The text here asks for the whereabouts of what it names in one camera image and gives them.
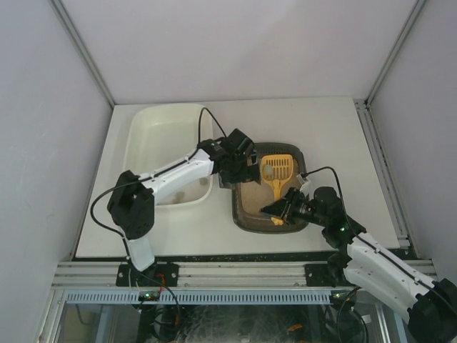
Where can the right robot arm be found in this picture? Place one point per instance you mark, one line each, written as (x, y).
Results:
(427, 306)

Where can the grey slotted cable duct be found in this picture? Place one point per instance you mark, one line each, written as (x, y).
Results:
(202, 297)

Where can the beige litter pellets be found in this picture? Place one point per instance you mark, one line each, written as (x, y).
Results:
(255, 196)

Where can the yellow litter scoop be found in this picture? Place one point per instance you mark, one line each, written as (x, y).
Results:
(283, 171)

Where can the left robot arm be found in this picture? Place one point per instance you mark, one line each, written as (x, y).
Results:
(133, 199)

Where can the white plastic tub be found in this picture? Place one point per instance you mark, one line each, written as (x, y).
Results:
(160, 135)

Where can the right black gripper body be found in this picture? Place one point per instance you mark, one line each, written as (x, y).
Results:
(288, 208)

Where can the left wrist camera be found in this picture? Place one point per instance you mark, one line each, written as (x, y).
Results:
(240, 143)

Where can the aluminium mounting rail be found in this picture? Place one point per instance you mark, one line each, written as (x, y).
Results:
(195, 275)

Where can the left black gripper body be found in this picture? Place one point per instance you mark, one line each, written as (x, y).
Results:
(238, 171)

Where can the dark brown litter box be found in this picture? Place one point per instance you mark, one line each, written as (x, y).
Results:
(262, 224)

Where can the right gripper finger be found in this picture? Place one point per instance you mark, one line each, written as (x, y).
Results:
(283, 206)
(290, 216)

